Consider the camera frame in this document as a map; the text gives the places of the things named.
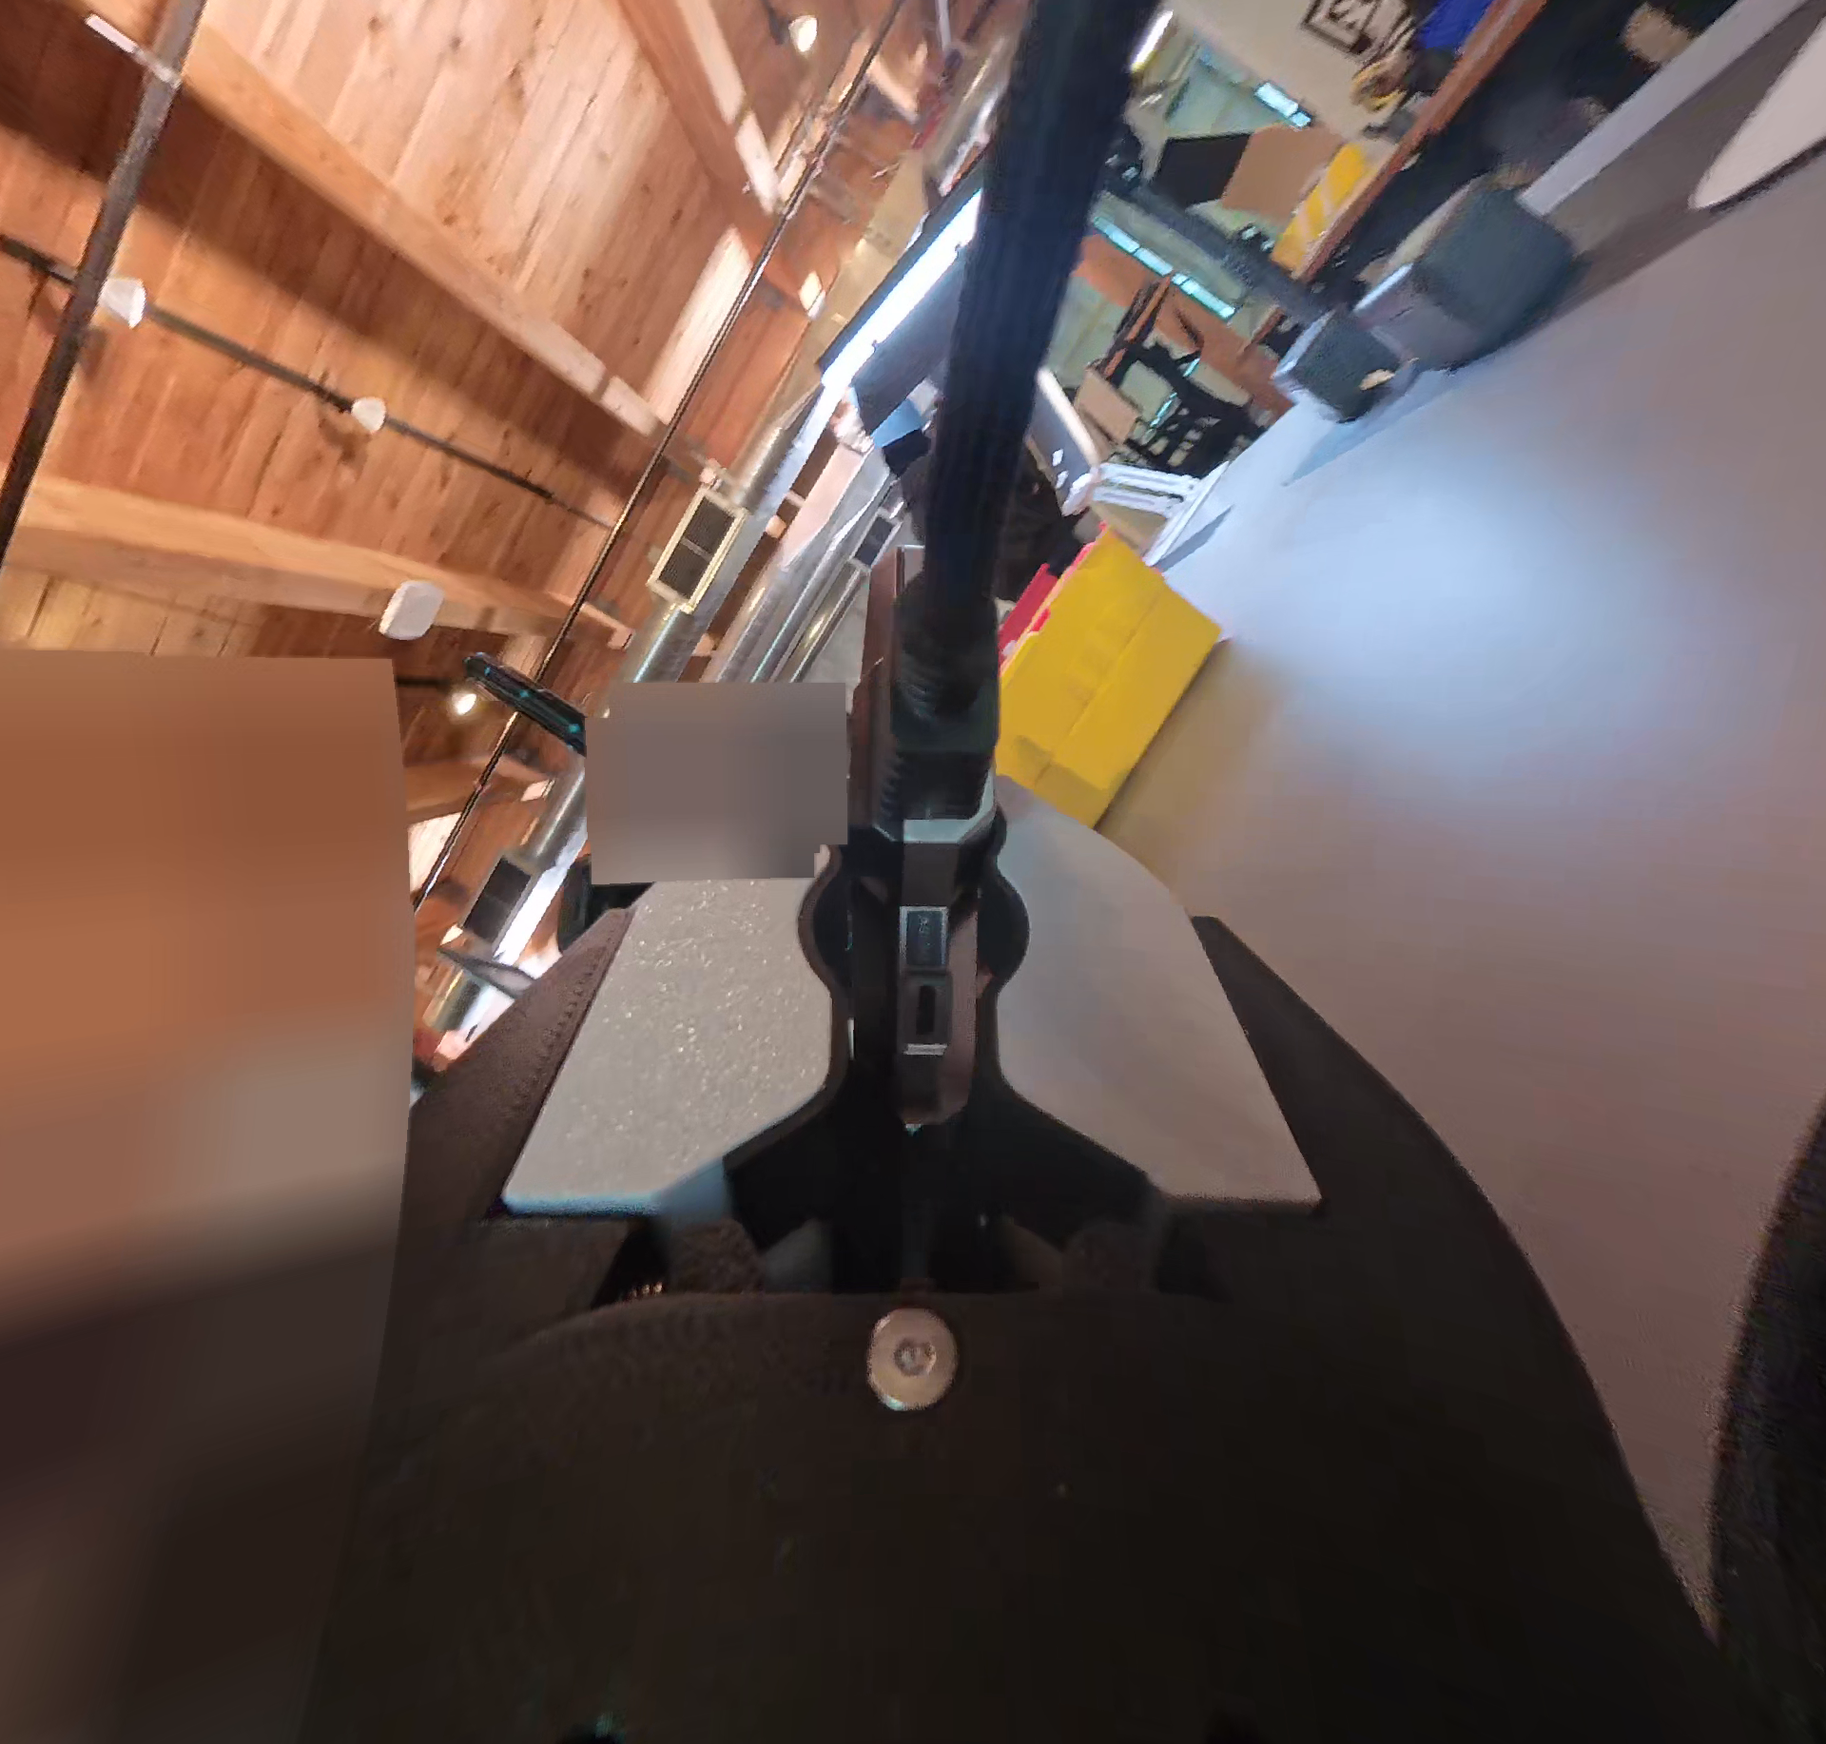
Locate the yellow plastic bin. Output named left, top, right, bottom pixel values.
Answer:
left=993, top=530, right=1227, bottom=831

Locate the small white air vent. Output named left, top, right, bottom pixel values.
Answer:
left=464, top=852, right=542, bottom=942

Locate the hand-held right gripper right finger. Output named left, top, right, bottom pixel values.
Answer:
left=942, top=809, right=1322, bottom=1255

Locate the light panel on stand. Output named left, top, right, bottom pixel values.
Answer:
left=811, top=173, right=990, bottom=397

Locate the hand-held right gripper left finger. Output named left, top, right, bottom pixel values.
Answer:
left=502, top=880, right=891, bottom=1248

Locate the printed marker tag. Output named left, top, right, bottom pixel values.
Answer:
left=1306, top=0, right=1418, bottom=66

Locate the grey adapter hub with cable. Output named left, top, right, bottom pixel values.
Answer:
left=849, top=0, right=1196, bottom=1135

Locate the grey cube adapter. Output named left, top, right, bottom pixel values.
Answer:
left=1266, top=309, right=1418, bottom=422
left=1353, top=177, right=1581, bottom=374

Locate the large white air vent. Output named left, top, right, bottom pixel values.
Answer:
left=646, top=486, right=747, bottom=615

